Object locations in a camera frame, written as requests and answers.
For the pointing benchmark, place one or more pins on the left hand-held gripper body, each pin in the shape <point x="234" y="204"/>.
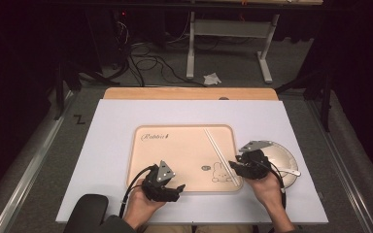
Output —
<point x="158" y="191"/>

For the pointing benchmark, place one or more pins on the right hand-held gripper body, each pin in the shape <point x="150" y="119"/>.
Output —
<point x="254" y="165"/>

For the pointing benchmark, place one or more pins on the white bowl with brown rim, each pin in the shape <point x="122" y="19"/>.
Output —
<point x="281" y="157"/>

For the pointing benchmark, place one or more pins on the beige tray with rabbit print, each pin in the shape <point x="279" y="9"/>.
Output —
<point x="175" y="155"/>

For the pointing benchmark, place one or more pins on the white ceramic spoon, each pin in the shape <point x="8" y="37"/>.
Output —
<point x="291" y="172"/>

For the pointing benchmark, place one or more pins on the white plate with dark rim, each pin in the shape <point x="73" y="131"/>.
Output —
<point x="289" y="179"/>

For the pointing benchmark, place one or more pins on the person's left hand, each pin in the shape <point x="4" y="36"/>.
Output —
<point x="139" y="207"/>

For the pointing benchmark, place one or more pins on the person's right hand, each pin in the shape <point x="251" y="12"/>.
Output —
<point x="268" y="192"/>

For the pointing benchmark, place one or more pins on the pale blue table board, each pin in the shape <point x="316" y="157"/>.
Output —
<point x="110" y="145"/>

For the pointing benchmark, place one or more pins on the black chair armrest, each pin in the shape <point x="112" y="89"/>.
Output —
<point x="85" y="213"/>

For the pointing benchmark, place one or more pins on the crumpled white tissue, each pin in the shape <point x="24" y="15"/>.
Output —
<point x="212" y="79"/>

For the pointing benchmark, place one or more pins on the black metal stand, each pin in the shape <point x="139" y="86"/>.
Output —
<point x="60" y="90"/>
<point x="326" y="97"/>

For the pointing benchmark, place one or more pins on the aluminium floor rail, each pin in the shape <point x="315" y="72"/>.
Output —
<point x="29" y="168"/>
<point x="343" y="168"/>

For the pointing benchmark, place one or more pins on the white metal desk frame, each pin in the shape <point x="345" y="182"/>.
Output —
<point x="230" y="27"/>

